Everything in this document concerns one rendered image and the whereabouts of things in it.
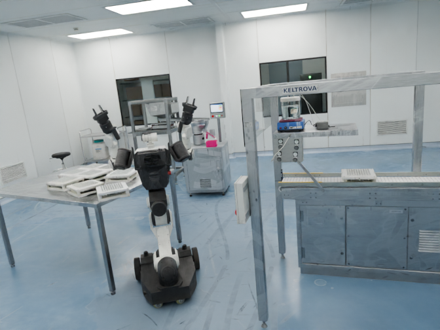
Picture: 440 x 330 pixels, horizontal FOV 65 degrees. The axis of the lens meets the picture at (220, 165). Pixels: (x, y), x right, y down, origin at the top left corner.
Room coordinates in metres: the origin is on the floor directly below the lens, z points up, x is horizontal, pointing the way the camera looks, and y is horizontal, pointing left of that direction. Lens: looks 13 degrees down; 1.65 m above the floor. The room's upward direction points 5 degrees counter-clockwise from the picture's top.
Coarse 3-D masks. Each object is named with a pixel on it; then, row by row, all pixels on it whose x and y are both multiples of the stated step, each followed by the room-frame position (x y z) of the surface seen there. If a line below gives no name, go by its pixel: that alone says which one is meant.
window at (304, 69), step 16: (272, 64) 7.65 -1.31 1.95; (288, 64) 7.58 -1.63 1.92; (304, 64) 7.51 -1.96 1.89; (320, 64) 7.45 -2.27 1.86; (272, 80) 7.65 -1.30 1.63; (288, 80) 7.58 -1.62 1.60; (304, 80) 7.51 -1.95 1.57; (304, 96) 7.52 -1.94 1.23; (320, 96) 7.45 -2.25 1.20; (304, 112) 7.52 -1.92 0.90; (320, 112) 7.45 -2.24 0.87
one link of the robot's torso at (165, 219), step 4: (168, 196) 2.65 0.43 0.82; (148, 200) 2.61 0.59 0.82; (168, 200) 2.63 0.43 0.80; (148, 204) 2.60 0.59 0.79; (168, 204) 2.65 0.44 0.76; (168, 212) 2.89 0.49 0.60; (152, 216) 2.85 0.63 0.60; (156, 216) 2.80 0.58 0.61; (160, 216) 2.81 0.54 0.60; (164, 216) 2.82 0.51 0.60; (168, 216) 2.87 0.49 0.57; (152, 220) 2.84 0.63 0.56; (156, 220) 2.83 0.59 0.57; (160, 220) 2.83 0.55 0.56; (164, 220) 2.84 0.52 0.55; (168, 220) 2.86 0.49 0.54; (156, 224) 2.84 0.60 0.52; (160, 224) 2.86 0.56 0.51; (164, 224) 2.87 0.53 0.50
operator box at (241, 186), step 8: (240, 176) 2.13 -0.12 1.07; (240, 184) 1.98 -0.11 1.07; (240, 192) 1.98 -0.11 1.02; (248, 192) 2.10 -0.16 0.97; (240, 200) 1.98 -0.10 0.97; (248, 200) 2.08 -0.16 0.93; (240, 208) 1.98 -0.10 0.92; (248, 208) 2.07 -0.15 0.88; (240, 216) 1.98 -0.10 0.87; (248, 216) 2.05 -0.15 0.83
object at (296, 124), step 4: (280, 120) 2.71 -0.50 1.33; (284, 120) 2.70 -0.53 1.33; (288, 120) 2.69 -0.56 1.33; (292, 120) 2.68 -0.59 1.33; (296, 120) 2.67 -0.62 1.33; (300, 120) 2.66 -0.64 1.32; (304, 120) 2.80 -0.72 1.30; (280, 124) 2.70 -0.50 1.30; (284, 124) 2.69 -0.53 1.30; (288, 124) 2.68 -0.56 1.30; (292, 124) 2.67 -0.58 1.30; (296, 124) 2.66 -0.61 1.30; (300, 124) 2.65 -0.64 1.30; (280, 128) 2.70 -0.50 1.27; (284, 128) 2.67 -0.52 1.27; (288, 128) 2.68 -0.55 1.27; (292, 128) 2.67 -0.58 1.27; (296, 128) 2.66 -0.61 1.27; (300, 128) 2.65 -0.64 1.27
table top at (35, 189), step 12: (72, 168) 4.11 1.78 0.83; (132, 168) 3.79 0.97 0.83; (36, 180) 3.66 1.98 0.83; (48, 180) 3.60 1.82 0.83; (132, 180) 3.26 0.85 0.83; (0, 192) 3.26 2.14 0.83; (12, 192) 3.22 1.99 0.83; (24, 192) 3.17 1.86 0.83; (36, 192) 3.13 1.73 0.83; (48, 192) 3.09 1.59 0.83; (60, 192) 3.05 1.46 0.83; (96, 192) 2.94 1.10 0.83; (72, 204) 2.75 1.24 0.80; (84, 204) 2.68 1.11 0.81; (96, 204) 2.61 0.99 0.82
